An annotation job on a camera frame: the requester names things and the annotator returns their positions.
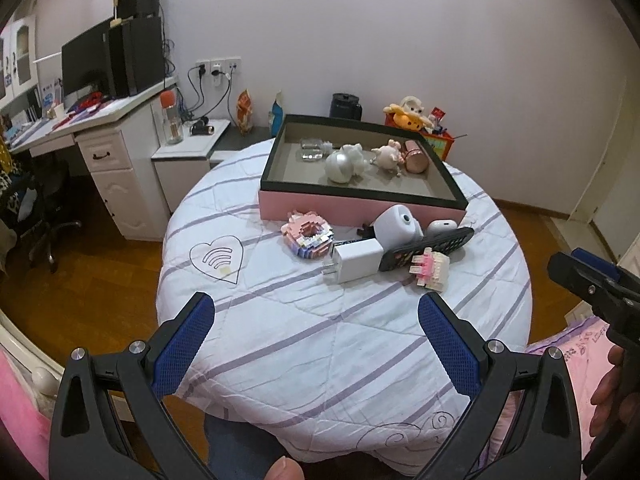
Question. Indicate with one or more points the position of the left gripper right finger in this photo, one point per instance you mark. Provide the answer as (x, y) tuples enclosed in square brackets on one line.
[(522, 419)]

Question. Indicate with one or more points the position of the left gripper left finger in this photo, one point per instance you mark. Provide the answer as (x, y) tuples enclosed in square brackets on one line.
[(87, 440)]

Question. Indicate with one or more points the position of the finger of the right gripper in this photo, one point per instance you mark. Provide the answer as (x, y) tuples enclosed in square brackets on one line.
[(609, 269), (607, 299)]

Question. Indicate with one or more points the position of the black remote control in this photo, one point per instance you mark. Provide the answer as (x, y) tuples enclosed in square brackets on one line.
[(445, 243)]

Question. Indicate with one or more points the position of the white earbuds case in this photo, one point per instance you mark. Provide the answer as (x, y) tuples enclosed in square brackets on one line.
[(437, 227)]

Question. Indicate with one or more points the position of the pink white block toy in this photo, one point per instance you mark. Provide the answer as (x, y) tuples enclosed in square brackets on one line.
[(430, 270)]

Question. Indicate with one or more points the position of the white power adapter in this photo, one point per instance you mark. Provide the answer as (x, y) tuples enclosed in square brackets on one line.
[(353, 260)]

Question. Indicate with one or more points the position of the pink block donut toy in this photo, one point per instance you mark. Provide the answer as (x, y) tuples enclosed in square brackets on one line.
[(308, 235)]

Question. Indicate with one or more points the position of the person's right hand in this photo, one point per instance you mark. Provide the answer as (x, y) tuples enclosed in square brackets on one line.
[(603, 398)]

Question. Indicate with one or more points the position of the person's left hand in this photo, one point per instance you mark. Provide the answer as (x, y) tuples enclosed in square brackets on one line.
[(285, 469)]

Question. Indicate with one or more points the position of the rose gold cylinder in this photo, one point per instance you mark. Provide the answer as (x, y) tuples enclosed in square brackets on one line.
[(416, 161)]

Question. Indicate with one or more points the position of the orange toy box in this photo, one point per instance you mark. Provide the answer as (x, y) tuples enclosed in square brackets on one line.
[(440, 143)]

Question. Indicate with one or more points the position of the yellow plush toy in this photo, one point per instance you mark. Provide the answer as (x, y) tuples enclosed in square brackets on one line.
[(396, 116)]

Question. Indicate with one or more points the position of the pink pig figurine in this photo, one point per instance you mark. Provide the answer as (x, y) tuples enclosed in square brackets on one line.
[(389, 157)]

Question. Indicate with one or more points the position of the white striped quilted tablecloth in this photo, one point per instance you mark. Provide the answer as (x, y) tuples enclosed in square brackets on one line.
[(328, 369)]

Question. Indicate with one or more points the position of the white plush toy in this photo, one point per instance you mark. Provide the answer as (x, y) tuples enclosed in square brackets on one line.
[(413, 105)]

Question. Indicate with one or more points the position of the black office chair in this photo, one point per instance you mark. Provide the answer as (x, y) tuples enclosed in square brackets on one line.
[(36, 204)]

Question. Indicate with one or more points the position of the pink box black rim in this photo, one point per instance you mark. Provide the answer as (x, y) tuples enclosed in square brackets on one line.
[(291, 183)]

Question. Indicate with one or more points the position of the white ceramic figurine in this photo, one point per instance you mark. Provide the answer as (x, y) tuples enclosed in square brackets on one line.
[(359, 159)]

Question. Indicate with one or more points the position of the silver pearl ball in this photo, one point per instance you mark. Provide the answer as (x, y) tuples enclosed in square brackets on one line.
[(339, 168)]

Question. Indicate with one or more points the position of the white low side table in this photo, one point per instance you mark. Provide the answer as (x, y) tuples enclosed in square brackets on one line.
[(180, 166)]

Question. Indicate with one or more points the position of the black kettle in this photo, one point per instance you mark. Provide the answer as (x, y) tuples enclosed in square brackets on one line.
[(345, 106)]

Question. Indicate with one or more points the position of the white desk with drawers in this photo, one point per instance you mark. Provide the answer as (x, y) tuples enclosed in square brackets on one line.
[(117, 143)]

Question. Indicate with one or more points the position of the clear glass item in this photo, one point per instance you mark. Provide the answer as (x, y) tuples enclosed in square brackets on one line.
[(312, 150)]

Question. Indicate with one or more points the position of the bottle with orange cap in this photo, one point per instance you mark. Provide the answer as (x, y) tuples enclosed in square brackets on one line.
[(172, 120)]

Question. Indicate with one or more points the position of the blue white snack bag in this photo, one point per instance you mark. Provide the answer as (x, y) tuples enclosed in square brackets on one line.
[(276, 114)]

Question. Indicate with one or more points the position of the orange snack bag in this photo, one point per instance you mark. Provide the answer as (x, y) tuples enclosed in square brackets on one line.
[(244, 112)]

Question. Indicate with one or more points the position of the white glass door cabinet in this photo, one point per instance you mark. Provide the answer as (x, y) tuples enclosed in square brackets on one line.
[(18, 54)]

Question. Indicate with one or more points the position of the black computer monitor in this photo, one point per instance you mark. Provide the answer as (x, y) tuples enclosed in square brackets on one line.
[(86, 63)]

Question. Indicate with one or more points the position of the black computer tower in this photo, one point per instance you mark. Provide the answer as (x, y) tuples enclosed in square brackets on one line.
[(135, 52)]

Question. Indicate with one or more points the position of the white wall power strip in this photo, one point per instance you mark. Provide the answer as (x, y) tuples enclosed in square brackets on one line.
[(230, 65)]

